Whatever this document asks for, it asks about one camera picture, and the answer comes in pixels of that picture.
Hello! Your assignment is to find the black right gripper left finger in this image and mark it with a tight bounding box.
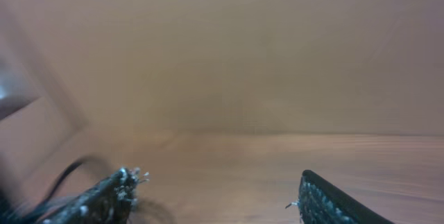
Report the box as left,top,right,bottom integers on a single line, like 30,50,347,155
38,167,149,224

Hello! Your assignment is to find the black USB cable bundle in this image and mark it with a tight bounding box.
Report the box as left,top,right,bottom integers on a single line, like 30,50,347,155
0,154,112,224

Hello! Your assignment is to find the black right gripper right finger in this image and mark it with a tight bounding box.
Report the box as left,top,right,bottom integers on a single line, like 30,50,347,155
296,170,393,224

